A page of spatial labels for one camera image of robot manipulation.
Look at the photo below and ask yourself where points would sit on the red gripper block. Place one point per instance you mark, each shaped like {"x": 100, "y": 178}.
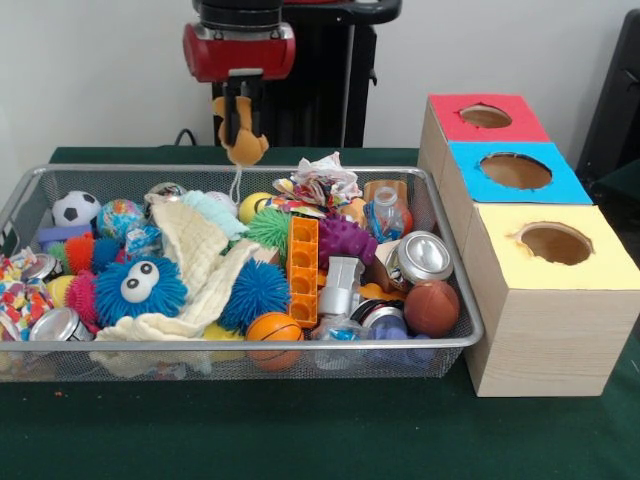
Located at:
{"x": 240, "y": 55}

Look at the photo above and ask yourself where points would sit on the brown plush teddy bear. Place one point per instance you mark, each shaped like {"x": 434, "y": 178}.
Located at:
{"x": 247, "y": 150}

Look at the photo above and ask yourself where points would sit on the clear mesh bin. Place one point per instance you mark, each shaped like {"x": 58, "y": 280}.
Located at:
{"x": 150, "y": 372}

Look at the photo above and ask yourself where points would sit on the wooden box with three holes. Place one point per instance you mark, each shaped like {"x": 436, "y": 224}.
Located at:
{"x": 550, "y": 340}

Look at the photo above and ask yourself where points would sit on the cream muslin cloth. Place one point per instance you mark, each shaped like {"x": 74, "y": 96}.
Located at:
{"x": 200, "y": 250}

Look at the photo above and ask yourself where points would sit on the globe print ball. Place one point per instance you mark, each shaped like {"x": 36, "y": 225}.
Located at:
{"x": 120, "y": 217}

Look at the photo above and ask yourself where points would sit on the purple spiky toy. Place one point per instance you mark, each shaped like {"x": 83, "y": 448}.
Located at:
{"x": 345, "y": 242}

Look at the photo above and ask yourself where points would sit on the orange plastic block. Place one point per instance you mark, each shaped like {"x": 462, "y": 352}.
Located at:
{"x": 302, "y": 270}

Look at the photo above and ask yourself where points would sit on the blue spiky ball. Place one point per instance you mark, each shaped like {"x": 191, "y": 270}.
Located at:
{"x": 255, "y": 295}

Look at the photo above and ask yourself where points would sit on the black and white soccer ball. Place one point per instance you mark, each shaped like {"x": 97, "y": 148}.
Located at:
{"x": 75, "y": 209}

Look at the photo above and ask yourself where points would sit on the blue fuzzy ball with eyes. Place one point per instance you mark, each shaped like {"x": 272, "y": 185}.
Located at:
{"x": 150, "y": 300}

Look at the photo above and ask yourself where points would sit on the orange basketball toy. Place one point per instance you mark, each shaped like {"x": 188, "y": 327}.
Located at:
{"x": 272, "y": 330}

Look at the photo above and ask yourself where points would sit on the silver drink can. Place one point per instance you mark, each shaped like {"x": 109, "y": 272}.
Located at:
{"x": 425, "y": 255}

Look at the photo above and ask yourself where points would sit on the brown football toy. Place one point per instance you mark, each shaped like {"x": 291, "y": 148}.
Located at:
{"x": 432, "y": 307}

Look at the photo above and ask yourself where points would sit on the dark green tablecloth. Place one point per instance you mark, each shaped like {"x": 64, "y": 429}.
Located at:
{"x": 300, "y": 435}

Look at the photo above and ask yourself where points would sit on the black chair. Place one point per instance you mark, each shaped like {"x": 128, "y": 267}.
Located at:
{"x": 617, "y": 90}

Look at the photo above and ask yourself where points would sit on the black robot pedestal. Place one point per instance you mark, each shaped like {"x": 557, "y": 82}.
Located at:
{"x": 325, "y": 100}

